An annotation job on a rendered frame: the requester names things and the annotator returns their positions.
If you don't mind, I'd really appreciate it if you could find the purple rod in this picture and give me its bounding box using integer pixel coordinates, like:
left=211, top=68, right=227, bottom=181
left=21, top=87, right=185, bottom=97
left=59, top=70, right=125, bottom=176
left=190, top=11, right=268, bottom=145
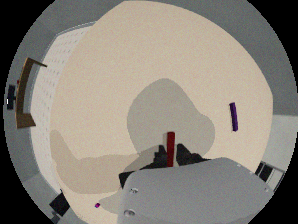
left=229, top=102, right=238, bottom=132

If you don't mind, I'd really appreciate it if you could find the dark red rod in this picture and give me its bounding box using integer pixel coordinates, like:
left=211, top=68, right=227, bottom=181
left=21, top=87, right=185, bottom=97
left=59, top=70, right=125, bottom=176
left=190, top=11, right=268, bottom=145
left=167, top=132, right=175, bottom=167

